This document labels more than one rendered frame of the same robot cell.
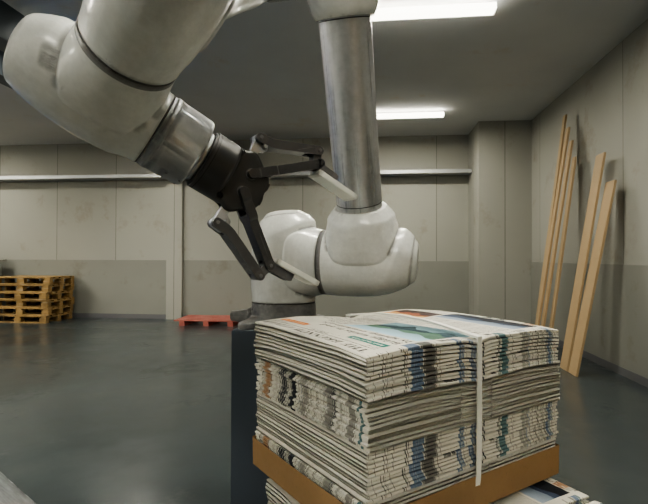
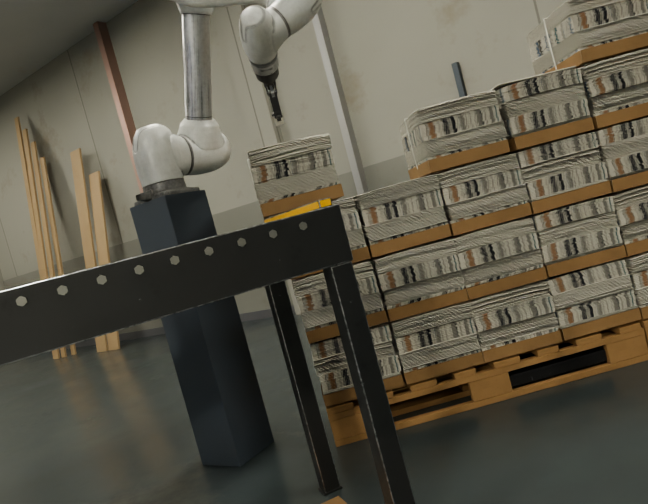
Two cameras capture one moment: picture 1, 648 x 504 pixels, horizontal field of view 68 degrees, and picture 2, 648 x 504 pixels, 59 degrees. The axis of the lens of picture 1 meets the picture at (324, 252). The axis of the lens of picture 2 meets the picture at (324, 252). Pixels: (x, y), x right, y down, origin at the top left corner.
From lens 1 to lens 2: 1.81 m
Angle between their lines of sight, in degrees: 61
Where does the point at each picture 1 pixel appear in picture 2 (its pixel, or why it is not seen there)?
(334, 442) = (317, 171)
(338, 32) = (203, 21)
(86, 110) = (275, 42)
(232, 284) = not seen: outside the picture
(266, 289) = (168, 170)
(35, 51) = (271, 20)
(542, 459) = not seen: hidden behind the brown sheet
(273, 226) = (160, 131)
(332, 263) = (200, 150)
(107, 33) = (297, 20)
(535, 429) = not seen: hidden behind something
